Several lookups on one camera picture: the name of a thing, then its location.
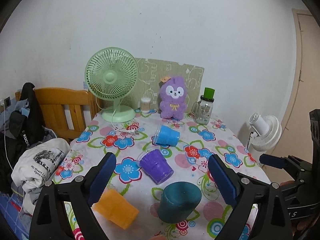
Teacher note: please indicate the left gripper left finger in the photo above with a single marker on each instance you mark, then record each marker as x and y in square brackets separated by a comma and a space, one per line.
[98, 177]

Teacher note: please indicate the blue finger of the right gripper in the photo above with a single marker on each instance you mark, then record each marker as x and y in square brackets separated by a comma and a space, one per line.
[273, 161]

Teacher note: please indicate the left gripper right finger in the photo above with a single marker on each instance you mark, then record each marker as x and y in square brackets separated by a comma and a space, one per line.
[225, 179]

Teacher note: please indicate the dark teal cup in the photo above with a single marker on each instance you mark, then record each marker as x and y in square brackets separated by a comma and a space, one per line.
[178, 201]

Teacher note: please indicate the orange cup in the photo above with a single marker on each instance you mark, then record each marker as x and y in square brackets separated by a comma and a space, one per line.
[115, 208]

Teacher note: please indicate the purple cup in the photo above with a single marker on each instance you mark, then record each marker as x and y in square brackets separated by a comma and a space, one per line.
[154, 164]

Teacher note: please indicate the blue cup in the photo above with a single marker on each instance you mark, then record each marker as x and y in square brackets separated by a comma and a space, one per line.
[165, 136]

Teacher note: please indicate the right hand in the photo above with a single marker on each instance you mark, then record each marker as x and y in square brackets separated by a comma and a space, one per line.
[301, 198]

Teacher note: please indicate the white clip fan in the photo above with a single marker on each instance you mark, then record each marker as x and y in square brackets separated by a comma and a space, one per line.
[268, 132]

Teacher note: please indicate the floral tablecloth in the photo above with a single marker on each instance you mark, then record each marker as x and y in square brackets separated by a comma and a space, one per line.
[188, 159]

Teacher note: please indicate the white printed cloth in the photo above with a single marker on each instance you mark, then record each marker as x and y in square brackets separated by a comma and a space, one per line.
[35, 167]

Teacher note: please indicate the beige door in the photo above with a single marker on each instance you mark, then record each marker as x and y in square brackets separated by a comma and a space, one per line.
[296, 137]

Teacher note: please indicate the glass jar mug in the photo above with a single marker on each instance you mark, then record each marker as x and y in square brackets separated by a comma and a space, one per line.
[201, 110]

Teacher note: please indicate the black bag on chair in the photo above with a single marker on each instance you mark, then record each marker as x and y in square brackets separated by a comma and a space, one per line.
[24, 128]

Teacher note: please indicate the green card in jar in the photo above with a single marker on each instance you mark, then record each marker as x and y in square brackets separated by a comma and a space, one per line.
[209, 93]

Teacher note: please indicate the cotton swab container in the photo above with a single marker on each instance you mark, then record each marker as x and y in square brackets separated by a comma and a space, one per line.
[145, 104]

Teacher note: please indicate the purple plush toy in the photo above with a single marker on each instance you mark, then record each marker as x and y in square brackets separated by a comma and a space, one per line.
[172, 98]

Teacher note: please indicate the green desk fan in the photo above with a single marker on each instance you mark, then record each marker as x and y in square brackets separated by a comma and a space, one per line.
[111, 74]

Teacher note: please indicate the wall socket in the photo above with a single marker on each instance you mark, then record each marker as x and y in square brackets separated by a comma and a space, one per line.
[7, 102]

